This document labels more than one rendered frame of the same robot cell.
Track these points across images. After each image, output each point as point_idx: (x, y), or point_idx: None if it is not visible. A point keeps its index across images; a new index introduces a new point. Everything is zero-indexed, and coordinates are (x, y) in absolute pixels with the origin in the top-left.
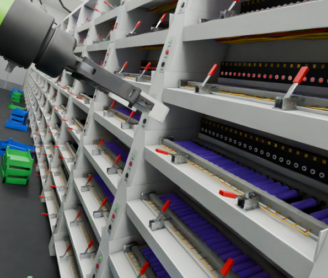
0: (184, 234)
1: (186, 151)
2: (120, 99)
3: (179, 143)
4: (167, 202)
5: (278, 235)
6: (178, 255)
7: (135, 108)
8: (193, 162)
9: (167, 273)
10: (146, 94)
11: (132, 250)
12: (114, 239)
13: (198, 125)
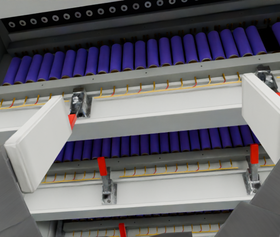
0: (147, 166)
1: (69, 82)
2: (49, 156)
3: (20, 78)
4: (101, 162)
5: None
6: (177, 191)
7: (69, 127)
8: (102, 89)
9: None
10: None
11: (66, 231)
12: None
13: None
